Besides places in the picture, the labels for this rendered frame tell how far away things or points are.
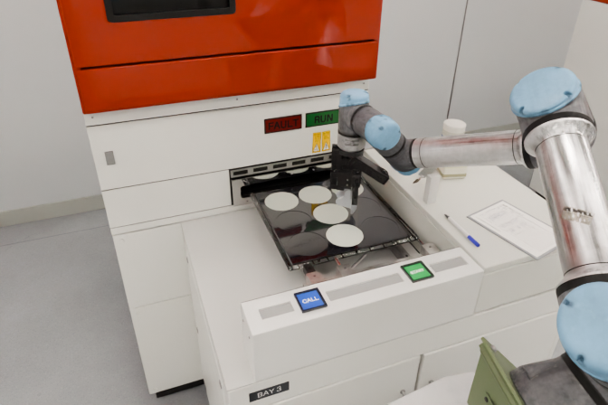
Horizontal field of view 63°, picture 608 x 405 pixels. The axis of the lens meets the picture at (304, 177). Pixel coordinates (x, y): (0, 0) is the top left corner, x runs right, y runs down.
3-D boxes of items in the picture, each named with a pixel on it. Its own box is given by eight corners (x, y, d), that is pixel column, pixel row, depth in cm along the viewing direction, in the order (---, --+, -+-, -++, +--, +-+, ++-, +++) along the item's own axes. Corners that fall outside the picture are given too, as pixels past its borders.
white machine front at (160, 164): (111, 230, 148) (81, 106, 127) (357, 183, 173) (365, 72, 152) (111, 237, 145) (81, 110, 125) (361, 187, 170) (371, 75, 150)
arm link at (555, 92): (686, 394, 67) (588, 95, 97) (672, 369, 57) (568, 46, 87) (588, 398, 73) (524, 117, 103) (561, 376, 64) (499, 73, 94)
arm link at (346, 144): (365, 127, 132) (366, 139, 125) (365, 142, 134) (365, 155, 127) (337, 125, 133) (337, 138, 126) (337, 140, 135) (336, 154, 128)
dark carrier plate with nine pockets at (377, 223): (255, 195, 152) (255, 193, 151) (356, 176, 162) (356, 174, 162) (292, 266, 124) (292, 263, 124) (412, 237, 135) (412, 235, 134)
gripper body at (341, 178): (330, 177, 141) (332, 139, 135) (361, 179, 140) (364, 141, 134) (329, 192, 134) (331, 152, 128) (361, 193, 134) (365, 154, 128)
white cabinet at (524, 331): (204, 392, 194) (179, 223, 152) (417, 327, 224) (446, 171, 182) (246, 578, 142) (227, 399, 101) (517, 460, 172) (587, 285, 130)
